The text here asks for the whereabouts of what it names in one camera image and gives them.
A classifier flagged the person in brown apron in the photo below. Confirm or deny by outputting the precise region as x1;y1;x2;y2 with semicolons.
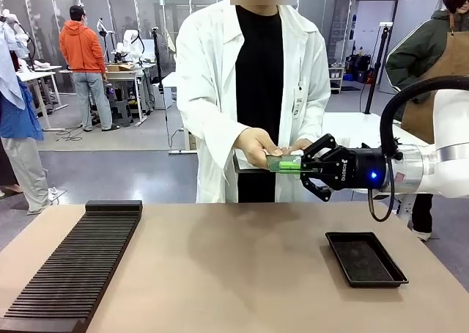
385;0;469;241

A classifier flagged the black plastic tray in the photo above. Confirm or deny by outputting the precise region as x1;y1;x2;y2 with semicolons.
325;231;410;288

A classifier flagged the person in blue shirt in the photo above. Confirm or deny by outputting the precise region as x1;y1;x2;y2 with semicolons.
0;28;52;216

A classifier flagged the man in orange hoodie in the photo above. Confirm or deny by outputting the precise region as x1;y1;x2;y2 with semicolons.
59;4;114;132

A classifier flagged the black step stool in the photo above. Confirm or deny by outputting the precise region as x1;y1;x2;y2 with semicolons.
108;98;133;128

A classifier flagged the person's left hand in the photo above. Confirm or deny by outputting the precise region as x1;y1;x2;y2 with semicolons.
281;139;314;156

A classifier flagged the green PCB board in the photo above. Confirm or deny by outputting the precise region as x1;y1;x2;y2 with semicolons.
265;155;303;174

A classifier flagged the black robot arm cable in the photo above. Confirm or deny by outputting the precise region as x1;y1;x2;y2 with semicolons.
368;75;469;222

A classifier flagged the cardboard box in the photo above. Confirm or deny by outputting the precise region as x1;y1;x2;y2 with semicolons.
106;62;137;73

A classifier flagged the desk with white legs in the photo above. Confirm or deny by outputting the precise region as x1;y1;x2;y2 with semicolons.
59;62;159;128

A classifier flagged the person's right hand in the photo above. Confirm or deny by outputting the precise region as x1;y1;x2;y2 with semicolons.
237;128;284;169

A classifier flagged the small white side table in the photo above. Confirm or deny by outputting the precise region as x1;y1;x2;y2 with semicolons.
16;65;70;132

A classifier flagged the black slotted PCB rack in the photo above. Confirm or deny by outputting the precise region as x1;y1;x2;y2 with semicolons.
0;200;143;330

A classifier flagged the black tripod stand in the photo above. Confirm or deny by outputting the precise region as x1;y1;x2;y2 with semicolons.
364;22;394;116

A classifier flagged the person in white lab coat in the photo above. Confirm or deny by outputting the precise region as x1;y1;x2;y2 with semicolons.
174;0;331;204

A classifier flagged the person's left forearm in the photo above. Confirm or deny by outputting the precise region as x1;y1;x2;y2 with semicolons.
292;98;331;147

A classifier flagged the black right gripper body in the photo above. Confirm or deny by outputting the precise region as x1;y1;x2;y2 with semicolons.
318;146;389;194

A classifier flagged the person's right forearm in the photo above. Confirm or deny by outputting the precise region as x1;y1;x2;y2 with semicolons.
193;116;254;158

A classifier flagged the white name badge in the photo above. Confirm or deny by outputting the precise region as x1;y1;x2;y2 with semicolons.
292;86;307;120

